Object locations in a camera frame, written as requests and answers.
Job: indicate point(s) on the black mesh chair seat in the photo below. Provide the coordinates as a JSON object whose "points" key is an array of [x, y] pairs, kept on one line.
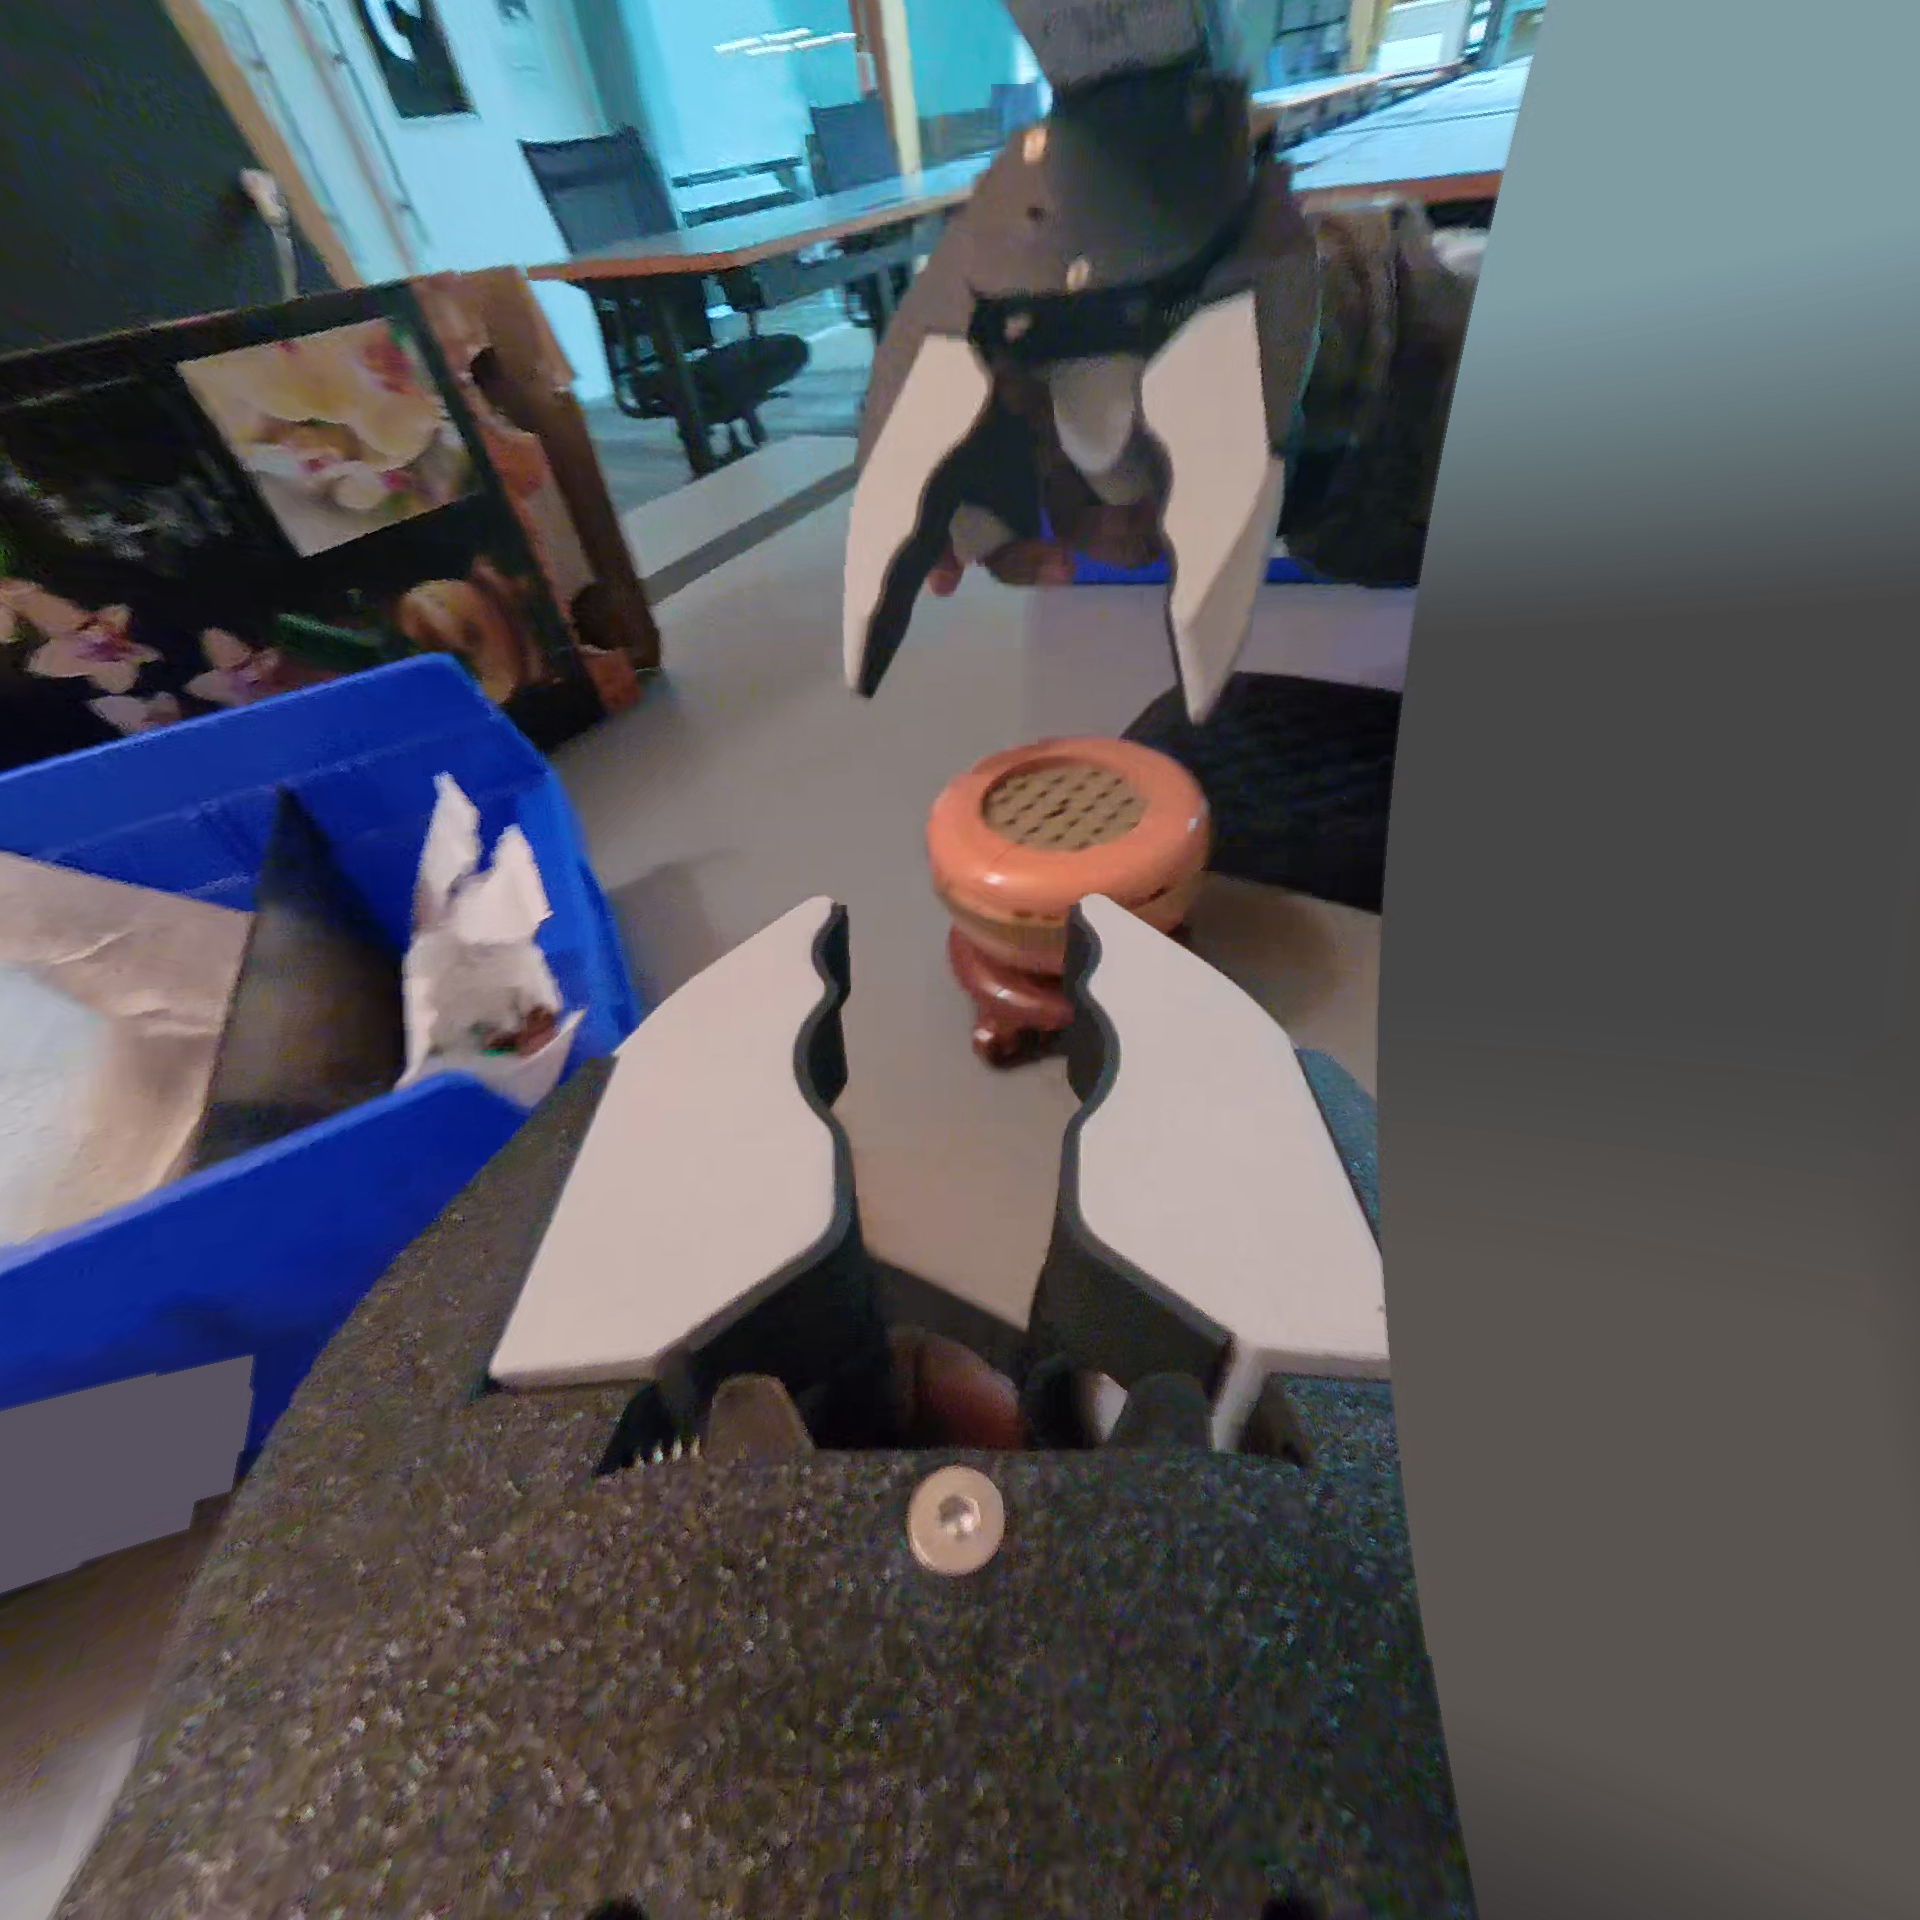
{"points": [[1291, 797]]}

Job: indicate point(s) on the orchid print lego box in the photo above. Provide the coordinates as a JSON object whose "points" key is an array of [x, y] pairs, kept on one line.
{"points": [[181, 569]]}

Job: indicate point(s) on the person's right forearm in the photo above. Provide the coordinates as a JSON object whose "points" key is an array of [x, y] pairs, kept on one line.
{"points": [[1381, 390]]}

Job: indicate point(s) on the long brown-edged table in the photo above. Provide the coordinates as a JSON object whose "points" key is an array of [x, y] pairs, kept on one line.
{"points": [[780, 241]]}

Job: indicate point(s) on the blue plastic bin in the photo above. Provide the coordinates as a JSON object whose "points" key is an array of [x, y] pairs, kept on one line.
{"points": [[1110, 569], [226, 1277]]}

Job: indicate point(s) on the lego flower pot model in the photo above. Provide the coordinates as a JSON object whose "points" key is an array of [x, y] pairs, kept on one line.
{"points": [[1051, 869]]}

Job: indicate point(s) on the person's right hand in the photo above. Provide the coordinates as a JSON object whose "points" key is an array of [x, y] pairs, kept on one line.
{"points": [[1096, 533]]}

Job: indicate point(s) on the torn white paper bag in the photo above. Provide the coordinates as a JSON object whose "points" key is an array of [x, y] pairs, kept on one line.
{"points": [[466, 930]]}

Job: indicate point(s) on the black partition panel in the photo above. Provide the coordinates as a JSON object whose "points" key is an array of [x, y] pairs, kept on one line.
{"points": [[119, 150]]}

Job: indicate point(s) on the black office chair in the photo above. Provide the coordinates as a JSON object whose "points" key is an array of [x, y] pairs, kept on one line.
{"points": [[646, 241]]}

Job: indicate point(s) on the dark wall poster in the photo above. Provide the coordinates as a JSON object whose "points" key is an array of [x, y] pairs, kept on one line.
{"points": [[422, 61]]}

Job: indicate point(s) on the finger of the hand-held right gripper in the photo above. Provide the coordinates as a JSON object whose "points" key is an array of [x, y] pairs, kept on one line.
{"points": [[909, 451], [1223, 495]]}

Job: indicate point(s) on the pile of small lego pieces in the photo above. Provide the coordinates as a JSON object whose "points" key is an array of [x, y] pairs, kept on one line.
{"points": [[518, 1032]]}

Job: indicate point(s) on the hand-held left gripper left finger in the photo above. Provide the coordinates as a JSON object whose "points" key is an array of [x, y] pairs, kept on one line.
{"points": [[691, 1171]]}

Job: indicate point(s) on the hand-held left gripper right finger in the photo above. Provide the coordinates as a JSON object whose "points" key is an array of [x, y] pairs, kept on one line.
{"points": [[1214, 1184]]}

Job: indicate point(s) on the white dotted paper bag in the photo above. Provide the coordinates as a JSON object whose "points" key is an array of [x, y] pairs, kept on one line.
{"points": [[91, 1037]]}

